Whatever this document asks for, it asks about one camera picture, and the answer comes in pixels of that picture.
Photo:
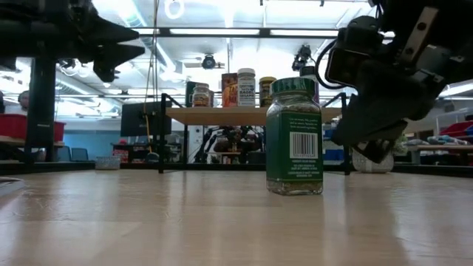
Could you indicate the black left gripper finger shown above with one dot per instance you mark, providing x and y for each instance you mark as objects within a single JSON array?
[
  {"x": 111, "y": 35},
  {"x": 114, "y": 57}
]

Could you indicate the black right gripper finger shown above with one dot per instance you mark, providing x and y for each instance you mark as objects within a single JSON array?
[
  {"x": 375, "y": 153},
  {"x": 369, "y": 122}
]

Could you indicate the black-lidded garlic powder shaker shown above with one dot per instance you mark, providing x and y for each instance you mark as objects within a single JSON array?
[{"x": 308, "y": 71}]

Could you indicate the green-lidded green-label spice jar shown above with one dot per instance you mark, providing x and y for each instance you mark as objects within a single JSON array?
[{"x": 293, "y": 147}]

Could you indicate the green black pepper tin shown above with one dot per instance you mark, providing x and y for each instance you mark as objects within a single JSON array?
[{"x": 188, "y": 99}]

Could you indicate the small cork-lidded saffron jar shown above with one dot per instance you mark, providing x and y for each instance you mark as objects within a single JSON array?
[{"x": 201, "y": 98}]

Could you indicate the yellow-lidded spice jar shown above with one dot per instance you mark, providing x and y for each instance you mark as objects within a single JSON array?
[{"x": 265, "y": 92}]

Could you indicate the orange taco seasoning packet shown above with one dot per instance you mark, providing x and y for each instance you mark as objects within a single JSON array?
[{"x": 229, "y": 92}]

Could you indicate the white-lidded bagel seasoning jar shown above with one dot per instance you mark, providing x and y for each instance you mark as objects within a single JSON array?
[{"x": 246, "y": 88}]

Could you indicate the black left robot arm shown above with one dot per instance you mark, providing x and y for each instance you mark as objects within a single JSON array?
[{"x": 40, "y": 111}]

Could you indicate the wooden shelf riser black legs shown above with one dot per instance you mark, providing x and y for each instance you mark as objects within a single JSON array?
[{"x": 221, "y": 115}]

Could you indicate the green succulent in white pot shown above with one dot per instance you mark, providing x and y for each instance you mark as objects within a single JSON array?
[{"x": 364, "y": 167}]

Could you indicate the pile of cloths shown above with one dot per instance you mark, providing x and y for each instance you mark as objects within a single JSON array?
[{"x": 439, "y": 139}]

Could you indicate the black monitor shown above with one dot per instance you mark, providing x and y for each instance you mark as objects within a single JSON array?
[{"x": 146, "y": 118}]

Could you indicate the background wooden table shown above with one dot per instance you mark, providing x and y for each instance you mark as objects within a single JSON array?
[{"x": 443, "y": 147}]

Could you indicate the red and blue bag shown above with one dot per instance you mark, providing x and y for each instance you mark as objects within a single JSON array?
[{"x": 458, "y": 129}]

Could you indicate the person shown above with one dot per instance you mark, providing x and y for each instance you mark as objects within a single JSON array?
[{"x": 24, "y": 101}]

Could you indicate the blue chairs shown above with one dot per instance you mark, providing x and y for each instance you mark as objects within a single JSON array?
[{"x": 74, "y": 154}]

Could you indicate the red storage bin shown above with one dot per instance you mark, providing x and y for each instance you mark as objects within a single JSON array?
[{"x": 13, "y": 125}]

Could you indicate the background robot station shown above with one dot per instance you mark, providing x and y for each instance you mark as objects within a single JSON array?
[{"x": 233, "y": 142}]

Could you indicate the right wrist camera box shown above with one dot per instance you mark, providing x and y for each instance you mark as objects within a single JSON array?
[{"x": 351, "y": 51}]

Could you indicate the black metal rig frame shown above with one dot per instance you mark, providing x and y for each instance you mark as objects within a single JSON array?
[{"x": 221, "y": 32}]

